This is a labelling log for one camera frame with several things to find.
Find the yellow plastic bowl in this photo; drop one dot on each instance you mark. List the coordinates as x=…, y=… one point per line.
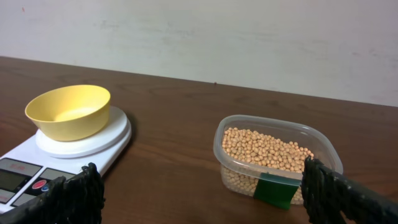
x=70, y=113

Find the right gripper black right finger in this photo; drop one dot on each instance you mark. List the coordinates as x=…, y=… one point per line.
x=330, y=197

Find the soybeans in container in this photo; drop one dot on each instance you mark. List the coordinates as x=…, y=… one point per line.
x=259, y=149

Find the green tape label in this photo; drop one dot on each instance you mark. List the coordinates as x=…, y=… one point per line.
x=276, y=190

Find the white digital kitchen scale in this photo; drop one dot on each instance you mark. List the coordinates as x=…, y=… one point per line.
x=27, y=169

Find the clear plastic container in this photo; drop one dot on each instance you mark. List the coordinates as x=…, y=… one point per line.
x=286, y=131

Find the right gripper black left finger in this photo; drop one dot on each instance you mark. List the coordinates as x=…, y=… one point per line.
x=78, y=200

